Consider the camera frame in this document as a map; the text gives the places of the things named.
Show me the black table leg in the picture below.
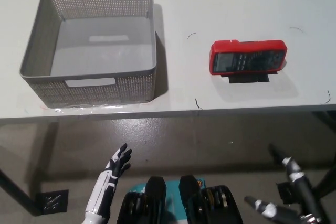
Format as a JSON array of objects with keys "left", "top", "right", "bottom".
[{"left": 0, "top": 168, "right": 44, "bottom": 217}]

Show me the black tape patch on table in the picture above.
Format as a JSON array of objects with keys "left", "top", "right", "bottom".
[{"left": 220, "top": 71, "right": 279, "bottom": 85}]

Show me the grey perforated plastic basket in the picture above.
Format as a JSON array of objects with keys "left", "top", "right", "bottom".
[{"left": 18, "top": 0, "right": 158, "bottom": 109}]

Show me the clear tape strip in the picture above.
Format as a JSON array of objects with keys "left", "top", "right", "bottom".
[{"left": 52, "top": 104, "right": 125, "bottom": 113}]

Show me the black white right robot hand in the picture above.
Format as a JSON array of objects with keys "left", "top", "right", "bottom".
[{"left": 244, "top": 144, "right": 323, "bottom": 224}]

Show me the black tape patch on floor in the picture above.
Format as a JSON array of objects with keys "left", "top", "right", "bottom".
[
  {"left": 35, "top": 189, "right": 69, "bottom": 216},
  {"left": 275, "top": 182, "right": 292, "bottom": 205}
]

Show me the red digital multimeter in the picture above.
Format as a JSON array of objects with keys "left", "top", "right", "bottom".
[{"left": 209, "top": 39, "right": 288, "bottom": 75}]

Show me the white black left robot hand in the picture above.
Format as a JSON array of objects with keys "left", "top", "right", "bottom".
[{"left": 85, "top": 144, "right": 133, "bottom": 218}]

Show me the black teal robot body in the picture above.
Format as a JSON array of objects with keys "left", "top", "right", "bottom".
[{"left": 119, "top": 175, "right": 244, "bottom": 224}]

